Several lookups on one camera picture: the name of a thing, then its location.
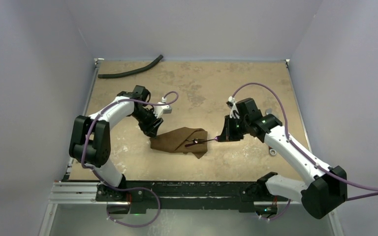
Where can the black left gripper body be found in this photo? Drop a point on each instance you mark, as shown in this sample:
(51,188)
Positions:
(147,120)

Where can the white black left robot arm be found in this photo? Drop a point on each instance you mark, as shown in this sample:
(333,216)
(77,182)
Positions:
(90,142)

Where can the aluminium extrusion rail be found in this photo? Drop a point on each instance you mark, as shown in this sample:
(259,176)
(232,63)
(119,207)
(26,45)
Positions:
(83,193)

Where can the adjustable wrench red handle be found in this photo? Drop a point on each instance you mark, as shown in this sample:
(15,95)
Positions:
(272,152)

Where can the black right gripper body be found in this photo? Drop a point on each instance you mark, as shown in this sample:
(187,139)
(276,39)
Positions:
(229,128)

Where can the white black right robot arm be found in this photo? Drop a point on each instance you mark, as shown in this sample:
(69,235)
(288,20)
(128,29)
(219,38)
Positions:
(322,188)

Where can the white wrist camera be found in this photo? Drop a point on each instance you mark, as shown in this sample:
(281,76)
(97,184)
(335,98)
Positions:
(231,103)
(161,109)

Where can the black foam tube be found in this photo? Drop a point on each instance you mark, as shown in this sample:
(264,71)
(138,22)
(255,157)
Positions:
(132,72)

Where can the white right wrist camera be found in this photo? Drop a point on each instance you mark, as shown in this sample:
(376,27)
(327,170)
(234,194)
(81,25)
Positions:
(231,103)

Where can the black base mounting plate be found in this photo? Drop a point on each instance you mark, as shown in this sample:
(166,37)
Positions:
(243,196)

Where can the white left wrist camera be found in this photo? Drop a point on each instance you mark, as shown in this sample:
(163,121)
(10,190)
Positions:
(161,109)

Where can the brown fabric napkin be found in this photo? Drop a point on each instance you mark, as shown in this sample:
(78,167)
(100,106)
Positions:
(175,141)

